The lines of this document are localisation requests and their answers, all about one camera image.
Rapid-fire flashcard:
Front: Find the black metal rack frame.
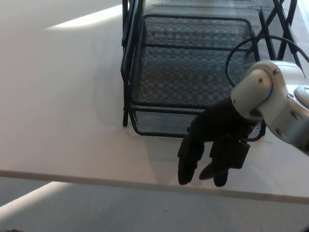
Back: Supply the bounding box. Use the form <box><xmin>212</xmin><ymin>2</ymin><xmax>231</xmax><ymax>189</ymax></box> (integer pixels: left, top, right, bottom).
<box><xmin>120</xmin><ymin>0</ymin><xmax>304</xmax><ymax>128</ymax></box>

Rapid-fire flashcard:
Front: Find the black mesh tray with label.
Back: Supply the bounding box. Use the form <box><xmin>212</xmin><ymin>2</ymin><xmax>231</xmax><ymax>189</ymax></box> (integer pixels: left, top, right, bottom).
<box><xmin>130</xmin><ymin>14</ymin><xmax>265</xmax><ymax>142</ymax></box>

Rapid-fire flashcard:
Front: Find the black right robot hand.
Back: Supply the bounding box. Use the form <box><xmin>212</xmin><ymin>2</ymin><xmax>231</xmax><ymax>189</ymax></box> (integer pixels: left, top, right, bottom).
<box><xmin>177</xmin><ymin>99</ymin><xmax>264</xmax><ymax>188</ymax></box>

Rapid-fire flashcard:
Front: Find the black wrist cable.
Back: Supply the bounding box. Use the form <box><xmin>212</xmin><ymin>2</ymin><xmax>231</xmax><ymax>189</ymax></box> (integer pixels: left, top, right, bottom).
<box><xmin>225</xmin><ymin>35</ymin><xmax>307</xmax><ymax>87</ymax></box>

